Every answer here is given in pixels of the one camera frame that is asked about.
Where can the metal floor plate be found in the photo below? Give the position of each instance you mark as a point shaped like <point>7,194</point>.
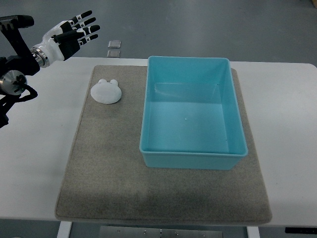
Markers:
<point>114,44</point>
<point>113,54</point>

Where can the grey metal table crossbar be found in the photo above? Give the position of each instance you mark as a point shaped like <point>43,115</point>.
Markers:
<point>131,232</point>

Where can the white table leg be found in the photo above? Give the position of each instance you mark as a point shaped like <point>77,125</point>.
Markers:
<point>253,232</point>
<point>64,229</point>

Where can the white left table leg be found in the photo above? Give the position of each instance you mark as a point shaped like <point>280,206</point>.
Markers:
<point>64,229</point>

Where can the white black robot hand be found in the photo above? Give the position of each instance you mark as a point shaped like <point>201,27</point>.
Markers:
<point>65,39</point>

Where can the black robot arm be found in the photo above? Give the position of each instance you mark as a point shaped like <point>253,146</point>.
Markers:
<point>14,69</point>

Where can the black table control panel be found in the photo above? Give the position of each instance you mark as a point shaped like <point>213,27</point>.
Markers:
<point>301,230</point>

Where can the white right table leg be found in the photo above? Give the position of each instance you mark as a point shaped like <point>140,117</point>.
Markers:
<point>253,232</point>

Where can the lower metal floor plate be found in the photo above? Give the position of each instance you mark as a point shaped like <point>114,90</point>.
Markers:
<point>113,54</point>

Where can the upper metal floor plate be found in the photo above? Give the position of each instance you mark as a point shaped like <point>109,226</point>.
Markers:
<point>114,44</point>

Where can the beige felt mat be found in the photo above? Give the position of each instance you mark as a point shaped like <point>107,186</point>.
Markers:
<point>106,179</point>

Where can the light blue plastic box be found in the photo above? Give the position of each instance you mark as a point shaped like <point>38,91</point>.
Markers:
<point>191,117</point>

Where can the white frog toy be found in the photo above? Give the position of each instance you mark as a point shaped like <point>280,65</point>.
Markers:
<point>106,92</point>

